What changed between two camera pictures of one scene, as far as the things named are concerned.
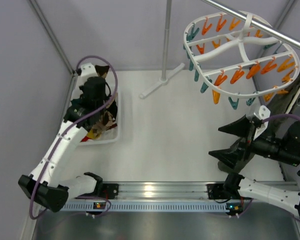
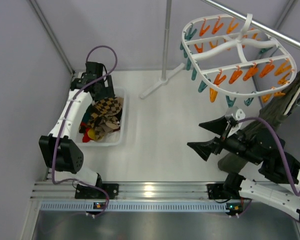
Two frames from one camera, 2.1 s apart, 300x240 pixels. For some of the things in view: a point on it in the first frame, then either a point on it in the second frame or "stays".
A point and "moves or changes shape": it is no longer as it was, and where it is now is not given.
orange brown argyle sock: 107,121 moves or changes shape
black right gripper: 249,136 to 220,140
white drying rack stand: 164,79 stays
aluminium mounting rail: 156,191 stays
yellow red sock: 90,135 stays
